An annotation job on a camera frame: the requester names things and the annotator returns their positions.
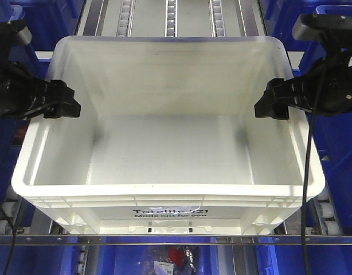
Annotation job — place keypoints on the white plastic tote bin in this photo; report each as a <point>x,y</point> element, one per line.
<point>167,141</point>

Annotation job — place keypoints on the packaged red item below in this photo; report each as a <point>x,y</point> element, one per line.
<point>171,259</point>

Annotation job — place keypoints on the blue bin shelf side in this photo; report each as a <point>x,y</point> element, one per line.
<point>333,137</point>
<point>48,21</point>

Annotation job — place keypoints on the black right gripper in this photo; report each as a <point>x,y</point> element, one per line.
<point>326,89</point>

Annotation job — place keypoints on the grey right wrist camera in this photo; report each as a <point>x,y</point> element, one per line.
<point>322,27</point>

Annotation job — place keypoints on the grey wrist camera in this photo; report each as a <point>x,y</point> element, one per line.
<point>322,27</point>
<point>14,33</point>

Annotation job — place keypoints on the blue bin right shelf side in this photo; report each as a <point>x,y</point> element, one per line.
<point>333,137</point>

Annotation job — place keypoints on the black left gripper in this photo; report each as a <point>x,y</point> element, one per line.
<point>19,100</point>

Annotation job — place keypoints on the silver front shelf rail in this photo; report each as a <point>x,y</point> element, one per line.
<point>117,240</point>

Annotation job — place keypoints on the blue bin left shelf side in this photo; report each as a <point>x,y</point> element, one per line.
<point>48,21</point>

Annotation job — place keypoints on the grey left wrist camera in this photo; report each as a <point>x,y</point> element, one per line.
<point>14,33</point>

